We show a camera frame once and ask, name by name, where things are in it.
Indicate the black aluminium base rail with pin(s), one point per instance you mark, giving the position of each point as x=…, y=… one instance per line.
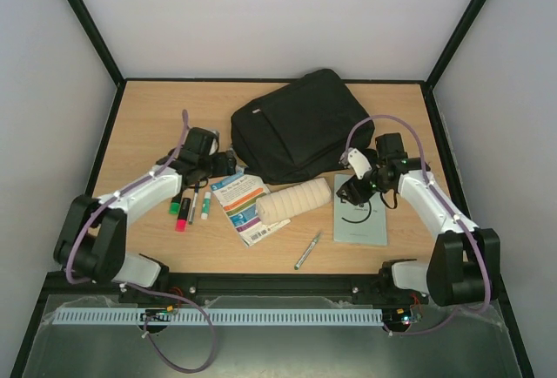
x=376, y=289

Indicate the silver green marker pen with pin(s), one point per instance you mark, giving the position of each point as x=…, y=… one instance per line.
x=307, y=251

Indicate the green highlighter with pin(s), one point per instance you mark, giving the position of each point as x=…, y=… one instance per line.
x=175, y=204

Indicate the light blue slotted cable duct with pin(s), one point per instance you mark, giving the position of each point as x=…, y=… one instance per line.
x=219, y=317

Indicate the colourful paperback book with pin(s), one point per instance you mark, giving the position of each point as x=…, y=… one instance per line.
x=237, y=195

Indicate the pink highlighter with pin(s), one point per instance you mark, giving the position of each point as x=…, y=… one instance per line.
x=183, y=215

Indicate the beige rolled pencil case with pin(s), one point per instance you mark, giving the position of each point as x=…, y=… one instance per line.
x=293, y=201

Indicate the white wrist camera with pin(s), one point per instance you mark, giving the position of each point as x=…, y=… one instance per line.
x=357, y=161
x=214, y=142

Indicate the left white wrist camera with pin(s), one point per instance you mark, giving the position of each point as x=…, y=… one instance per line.
x=214, y=142

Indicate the grey notebook with black logo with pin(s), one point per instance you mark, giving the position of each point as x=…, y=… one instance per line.
x=364, y=224

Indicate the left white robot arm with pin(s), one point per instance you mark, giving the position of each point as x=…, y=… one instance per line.
x=92, y=242

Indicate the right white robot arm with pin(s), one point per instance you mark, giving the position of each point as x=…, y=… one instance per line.
x=464, y=267

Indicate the black enclosure frame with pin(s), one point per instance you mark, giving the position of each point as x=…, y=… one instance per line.
x=448, y=161

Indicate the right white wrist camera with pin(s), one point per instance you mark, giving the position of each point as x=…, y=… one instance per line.
x=357, y=161

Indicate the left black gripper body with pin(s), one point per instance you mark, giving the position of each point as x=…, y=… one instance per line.
x=227, y=166

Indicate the black blue pen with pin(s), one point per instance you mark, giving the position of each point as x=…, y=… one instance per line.
x=194, y=201

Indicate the white green glue stick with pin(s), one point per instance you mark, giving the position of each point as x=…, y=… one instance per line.
x=206, y=205

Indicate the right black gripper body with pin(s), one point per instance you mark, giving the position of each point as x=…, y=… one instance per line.
x=354, y=190

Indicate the black student backpack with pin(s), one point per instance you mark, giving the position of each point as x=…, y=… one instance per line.
x=299, y=131

